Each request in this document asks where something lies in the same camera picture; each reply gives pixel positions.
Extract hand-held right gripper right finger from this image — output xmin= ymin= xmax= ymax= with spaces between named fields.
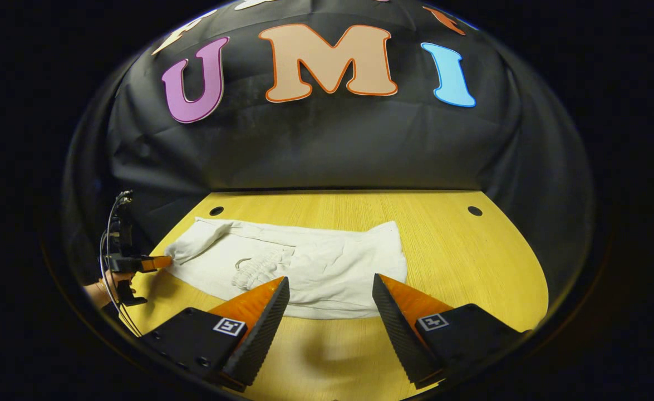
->
xmin=372 ymin=273 xmax=531 ymax=390

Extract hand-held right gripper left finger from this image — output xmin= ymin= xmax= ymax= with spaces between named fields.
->
xmin=140 ymin=276 xmax=291 ymax=391

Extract white jeans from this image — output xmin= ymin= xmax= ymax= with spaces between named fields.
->
xmin=164 ymin=217 xmax=409 ymax=320

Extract black backdrop cloth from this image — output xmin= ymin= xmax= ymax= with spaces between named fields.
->
xmin=62 ymin=0 xmax=596 ymax=290

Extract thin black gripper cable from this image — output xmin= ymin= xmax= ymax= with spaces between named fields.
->
xmin=99 ymin=192 xmax=142 ymax=338

